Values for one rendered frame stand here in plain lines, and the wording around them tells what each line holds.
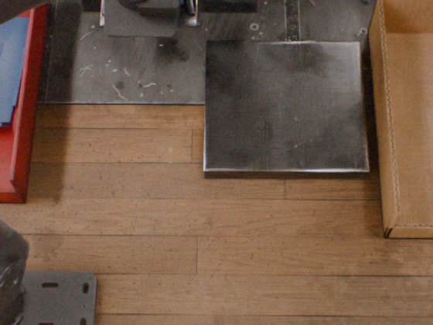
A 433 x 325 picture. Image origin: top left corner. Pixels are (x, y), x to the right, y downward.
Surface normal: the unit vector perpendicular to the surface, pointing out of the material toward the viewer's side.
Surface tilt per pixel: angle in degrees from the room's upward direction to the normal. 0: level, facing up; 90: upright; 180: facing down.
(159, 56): 0
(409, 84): 0
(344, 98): 0
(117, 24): 27
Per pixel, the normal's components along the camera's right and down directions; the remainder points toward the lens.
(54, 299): -0.01, -0.44
